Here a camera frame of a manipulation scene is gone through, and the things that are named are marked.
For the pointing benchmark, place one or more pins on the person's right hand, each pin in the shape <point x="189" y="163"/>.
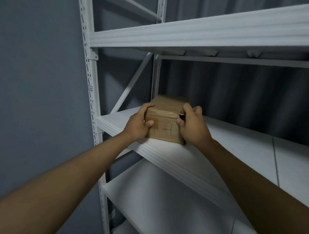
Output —
<point x="194" y="130"/>

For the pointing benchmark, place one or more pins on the person's left hand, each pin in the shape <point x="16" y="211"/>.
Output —
<point x="136" y="125"/>

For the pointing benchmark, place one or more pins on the person's right thumb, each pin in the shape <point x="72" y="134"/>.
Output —
<point x="179" y="123"/>

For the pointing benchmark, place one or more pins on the person's right middle finger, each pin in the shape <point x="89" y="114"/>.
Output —
<point x="198" y="109"/>

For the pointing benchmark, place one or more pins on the person's left thumb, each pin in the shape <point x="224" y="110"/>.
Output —
<point x="150" y="123"/>

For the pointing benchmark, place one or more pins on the brown cardboard box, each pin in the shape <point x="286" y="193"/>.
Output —
<point x="166" y="120"/>

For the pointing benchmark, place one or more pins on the person's right forearm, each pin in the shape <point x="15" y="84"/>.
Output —
<point x="256" y="190"/>

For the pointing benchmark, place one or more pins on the person's left forearm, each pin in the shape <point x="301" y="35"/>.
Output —
<point x="60" y="185"/>

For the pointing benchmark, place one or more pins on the white metal shelving rack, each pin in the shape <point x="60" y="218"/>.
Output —
<point x="193" y="115"/>

